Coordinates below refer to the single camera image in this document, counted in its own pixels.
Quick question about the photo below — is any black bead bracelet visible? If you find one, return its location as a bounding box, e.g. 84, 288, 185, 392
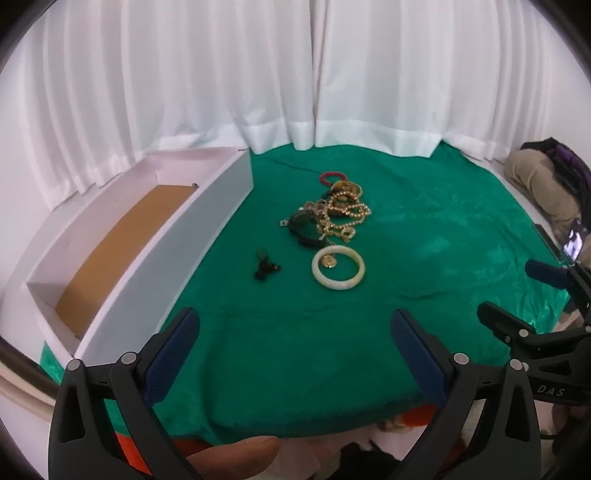
288, 210, 325, 248

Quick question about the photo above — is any smartphone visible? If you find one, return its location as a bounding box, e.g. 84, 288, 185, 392
560, 219, 590, 265

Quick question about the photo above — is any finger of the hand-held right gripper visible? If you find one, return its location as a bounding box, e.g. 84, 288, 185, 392
525, 259, 591, 319
477, 301, 539, 347

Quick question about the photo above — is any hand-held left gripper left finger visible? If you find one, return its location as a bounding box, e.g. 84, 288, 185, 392
48, 307, 201, 480

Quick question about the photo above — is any person's left hand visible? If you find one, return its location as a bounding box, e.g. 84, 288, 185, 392
185, 435, 280, 480

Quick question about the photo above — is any light wooden bead bracelet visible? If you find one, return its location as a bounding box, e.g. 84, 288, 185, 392
333, 182, 365, 204

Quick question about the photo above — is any small black beaded ornament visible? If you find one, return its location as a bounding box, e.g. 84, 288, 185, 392
252, 250, 282, 280

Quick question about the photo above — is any white jade bangle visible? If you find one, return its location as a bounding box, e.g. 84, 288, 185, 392
311, 246, 367, 289

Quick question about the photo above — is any orange cloth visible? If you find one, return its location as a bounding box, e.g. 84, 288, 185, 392
115, 405, 437, 477

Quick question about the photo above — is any grey metal bar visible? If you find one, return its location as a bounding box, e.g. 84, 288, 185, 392
0, 336, 62, 408

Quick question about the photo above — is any gold chain necklace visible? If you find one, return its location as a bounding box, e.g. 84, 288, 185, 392
279, 201, 357, 246

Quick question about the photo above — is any green velvet cloth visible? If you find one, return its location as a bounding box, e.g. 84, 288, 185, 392
39, 143, 573, 445

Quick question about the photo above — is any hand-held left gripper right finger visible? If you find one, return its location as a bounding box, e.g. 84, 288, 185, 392
390, 308, 543, 480

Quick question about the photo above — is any white curtain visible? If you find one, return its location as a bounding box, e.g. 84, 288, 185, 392
311, 0, 557, 162
0, 0, 317, 217

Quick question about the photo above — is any white rectangular box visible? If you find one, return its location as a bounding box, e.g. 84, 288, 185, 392
2, 148, 254, 367

